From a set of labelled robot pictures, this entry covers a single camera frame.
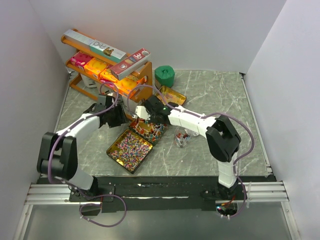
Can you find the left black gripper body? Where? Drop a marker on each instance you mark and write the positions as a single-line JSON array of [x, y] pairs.
[[116, 116]]

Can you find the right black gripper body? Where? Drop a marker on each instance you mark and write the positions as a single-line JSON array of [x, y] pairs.
[[152, 118]]

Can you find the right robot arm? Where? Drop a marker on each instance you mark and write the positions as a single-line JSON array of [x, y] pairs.
[[222, 138]]

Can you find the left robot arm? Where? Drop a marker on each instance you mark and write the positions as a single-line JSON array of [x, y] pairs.
[[58, 154]]

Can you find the tin of pastel candies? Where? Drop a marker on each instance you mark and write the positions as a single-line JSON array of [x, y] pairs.
[[172, 95]]

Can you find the tin of round lollipops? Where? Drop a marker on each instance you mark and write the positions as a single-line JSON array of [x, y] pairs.
[[151, 132]]

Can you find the orange wooden shelf rack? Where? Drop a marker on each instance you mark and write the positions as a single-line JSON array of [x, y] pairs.
[[135, 95]]

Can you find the orange snack box right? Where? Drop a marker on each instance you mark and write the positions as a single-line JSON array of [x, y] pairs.
[[128, 83]]

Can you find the orange snack box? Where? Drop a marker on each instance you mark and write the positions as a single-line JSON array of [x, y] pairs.
[[128, 83], [95, 67]]

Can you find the clear plastic cup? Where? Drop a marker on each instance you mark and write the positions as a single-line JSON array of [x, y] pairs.
[[181, 137]]

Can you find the tin of swirl lollipops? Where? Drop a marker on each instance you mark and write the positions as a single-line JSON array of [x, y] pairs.
[[129, 151]]

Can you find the green covered jar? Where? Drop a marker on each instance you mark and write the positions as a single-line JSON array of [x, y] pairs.
[[164, 76]]

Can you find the yellow pink snack box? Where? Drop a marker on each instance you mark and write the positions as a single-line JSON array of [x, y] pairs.
[[107, 77]]

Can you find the clear round lid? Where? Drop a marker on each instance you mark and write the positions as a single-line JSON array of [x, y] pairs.
[[193, 133]]

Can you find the red white long box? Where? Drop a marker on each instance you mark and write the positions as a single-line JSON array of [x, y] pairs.
[[130, 64]]

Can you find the orange snack box left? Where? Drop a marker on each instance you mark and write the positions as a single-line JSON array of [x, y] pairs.
[[95, 67]]

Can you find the white teal cat box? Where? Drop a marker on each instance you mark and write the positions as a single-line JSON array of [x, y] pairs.
[[107, 51]]

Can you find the grey long box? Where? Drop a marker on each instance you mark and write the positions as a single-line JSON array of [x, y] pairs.
[[78, 38]]

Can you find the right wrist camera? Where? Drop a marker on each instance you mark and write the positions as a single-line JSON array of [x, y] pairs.
[[142, 112]]

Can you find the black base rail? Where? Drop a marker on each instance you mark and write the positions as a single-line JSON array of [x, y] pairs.
[[148, 193]]

